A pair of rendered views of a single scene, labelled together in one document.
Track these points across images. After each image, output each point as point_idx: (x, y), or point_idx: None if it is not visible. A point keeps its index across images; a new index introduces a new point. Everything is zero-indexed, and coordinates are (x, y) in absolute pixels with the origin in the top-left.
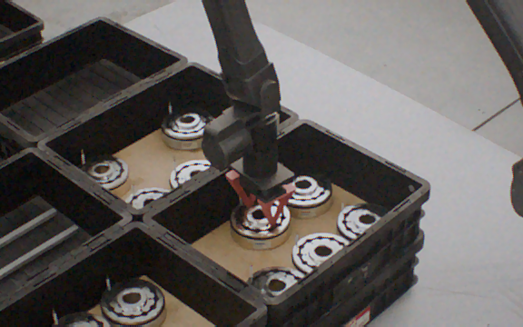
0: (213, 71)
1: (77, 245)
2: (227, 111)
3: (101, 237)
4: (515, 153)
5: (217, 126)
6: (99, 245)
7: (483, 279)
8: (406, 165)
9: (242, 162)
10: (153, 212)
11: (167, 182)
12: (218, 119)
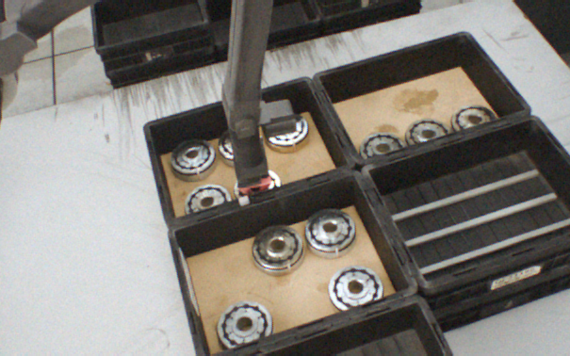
0: (191, 331)
1: (402, 234)
2: (266, 120)
3: (392, 158)
4: None
5: (284, 105)
6: (396, 153)
7: (127, 172)
8: (71, 301)
9: (261, 155)
10: (343, 168)
11: (298, 275)
12: (278, 114)
